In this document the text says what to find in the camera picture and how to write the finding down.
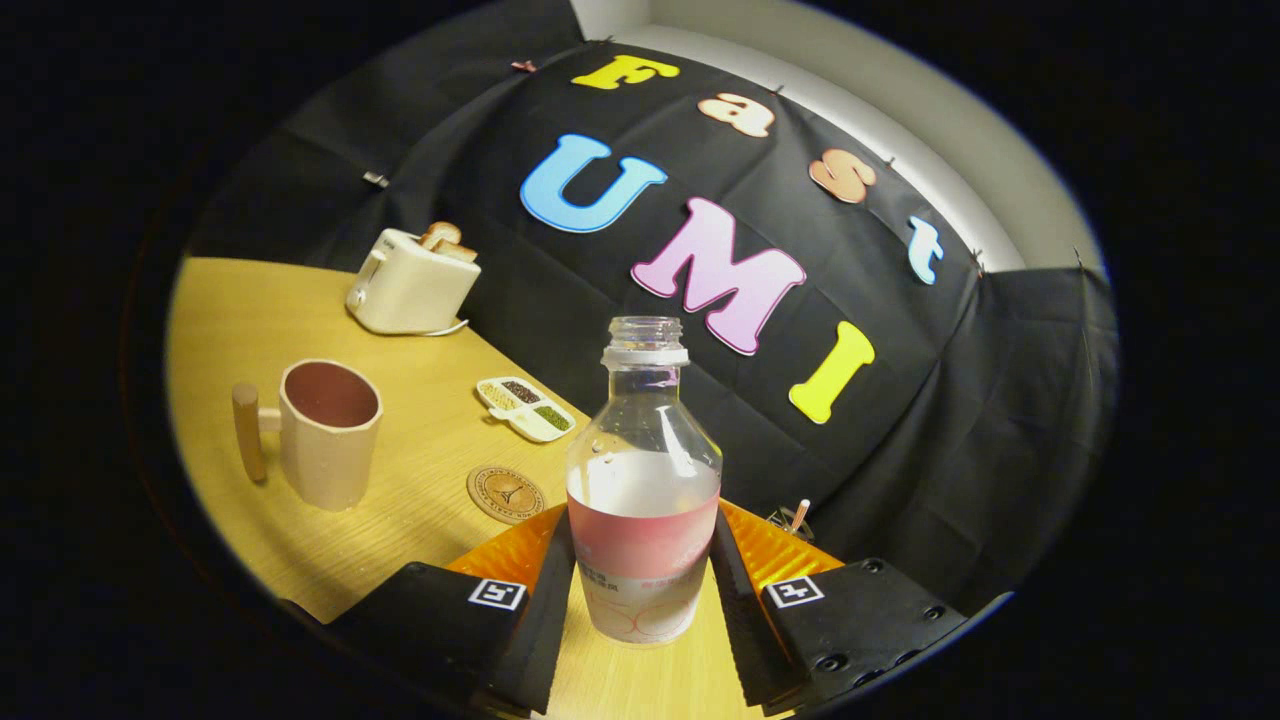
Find round wooden coaster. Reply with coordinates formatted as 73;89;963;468
466;465;548;526

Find cream white toaster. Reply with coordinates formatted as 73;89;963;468
345;228;482;336

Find wooden table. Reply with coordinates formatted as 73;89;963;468
165;257;791;720

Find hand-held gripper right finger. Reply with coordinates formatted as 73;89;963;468
708;498;969;716

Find beige cup with wooden handle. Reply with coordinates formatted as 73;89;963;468
232;359;384;513

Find clear plastic juice bottle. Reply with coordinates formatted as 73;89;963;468
565;316;723;646

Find black backdrop cloth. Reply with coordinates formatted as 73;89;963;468
190;40;1121;611

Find white divided dish with grains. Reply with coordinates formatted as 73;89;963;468
475;376;577;444

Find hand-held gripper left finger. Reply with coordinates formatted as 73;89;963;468
325;505;578;716

